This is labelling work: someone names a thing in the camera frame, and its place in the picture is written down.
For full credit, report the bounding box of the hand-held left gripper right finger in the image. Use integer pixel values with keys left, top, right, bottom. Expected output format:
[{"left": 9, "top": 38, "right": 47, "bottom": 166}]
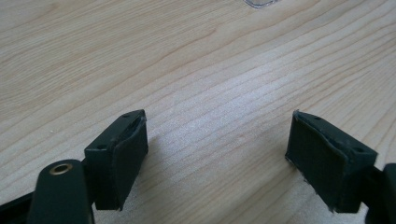
[{"left": 284, "top": 109, "right": 379, "bottom": 215}]

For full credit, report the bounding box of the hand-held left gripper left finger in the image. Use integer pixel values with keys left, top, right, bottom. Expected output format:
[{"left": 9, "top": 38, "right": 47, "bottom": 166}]
[{"left": 83, "top": 108, "right": 149, "bottom": 212}]

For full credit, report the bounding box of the clear plastic container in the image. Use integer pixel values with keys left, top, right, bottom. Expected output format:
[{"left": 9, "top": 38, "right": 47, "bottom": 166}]
[{"left": 243, "top": 0, "right": 277, "bottom": 9}]

